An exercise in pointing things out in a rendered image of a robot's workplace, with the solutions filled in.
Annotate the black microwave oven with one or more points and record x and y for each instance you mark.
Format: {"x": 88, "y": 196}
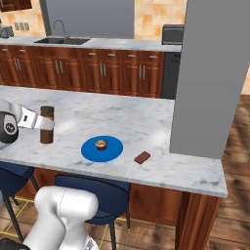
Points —
{"x": 173, "y": 34}

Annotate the dark steel sink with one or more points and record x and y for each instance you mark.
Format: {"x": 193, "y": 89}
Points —
{"x": 62, "y": 40}

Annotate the wooden wall cupboard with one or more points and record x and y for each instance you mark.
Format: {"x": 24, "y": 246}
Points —
{"x": 14, "y": 4}

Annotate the blue cushioned bar stool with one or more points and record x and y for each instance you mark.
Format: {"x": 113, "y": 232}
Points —
{"x": 107, "y": 195}
{"x": 14, "y": 177}

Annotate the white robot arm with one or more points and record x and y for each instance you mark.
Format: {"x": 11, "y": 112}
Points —
{"x": 62, "y": 208}

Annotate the wooden base cupboard run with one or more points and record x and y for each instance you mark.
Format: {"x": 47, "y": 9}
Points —
{"x": 84, "y": 70}

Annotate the curved grey tap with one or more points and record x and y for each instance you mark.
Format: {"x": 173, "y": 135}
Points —
{"x": 64, "y": 32}

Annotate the brown cupcake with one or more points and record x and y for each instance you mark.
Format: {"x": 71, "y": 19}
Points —
{"x": 101, "y": 144}

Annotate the blue round plate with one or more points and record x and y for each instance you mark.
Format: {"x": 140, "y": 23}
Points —
{"x": 112, "y": 149}

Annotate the brown cinnamon bottle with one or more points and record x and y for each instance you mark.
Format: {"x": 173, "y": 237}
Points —
{"x": 47, "y": 136}

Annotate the brown chocolate bar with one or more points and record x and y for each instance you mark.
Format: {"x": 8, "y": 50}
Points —
{"x": 142, "y": 157}

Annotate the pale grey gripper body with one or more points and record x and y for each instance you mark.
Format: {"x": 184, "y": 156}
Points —
{"x": 41, "y": 122}

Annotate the black dishwasher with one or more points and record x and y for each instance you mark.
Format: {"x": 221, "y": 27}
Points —
{"x": 171, "y": 74}

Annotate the grey toaster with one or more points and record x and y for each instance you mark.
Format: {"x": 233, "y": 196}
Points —
{"x": 6, "y": 32}

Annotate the grey wall sockets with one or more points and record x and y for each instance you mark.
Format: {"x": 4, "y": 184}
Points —
{"x": 21, "y": 26}

